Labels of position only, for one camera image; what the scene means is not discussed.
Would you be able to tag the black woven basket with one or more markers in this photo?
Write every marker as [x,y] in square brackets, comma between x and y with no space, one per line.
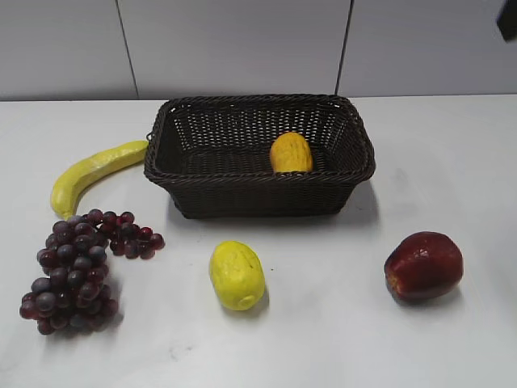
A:
[212,154]

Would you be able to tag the yellow lemon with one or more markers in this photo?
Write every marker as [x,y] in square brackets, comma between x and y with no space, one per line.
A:
[237,275]

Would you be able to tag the black object at top right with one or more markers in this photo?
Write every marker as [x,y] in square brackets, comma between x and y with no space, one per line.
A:
[507,20]

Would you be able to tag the yellow orange mango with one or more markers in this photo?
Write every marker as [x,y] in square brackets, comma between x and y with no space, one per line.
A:
[290,152]

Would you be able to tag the dark red apple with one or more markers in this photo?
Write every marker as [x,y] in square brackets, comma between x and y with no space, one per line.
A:
[423,266]

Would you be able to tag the purple grape bunch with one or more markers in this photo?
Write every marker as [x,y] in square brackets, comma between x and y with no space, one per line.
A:
[73,294]

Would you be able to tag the yellow banana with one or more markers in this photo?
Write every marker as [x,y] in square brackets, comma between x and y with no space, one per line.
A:
[76,179]

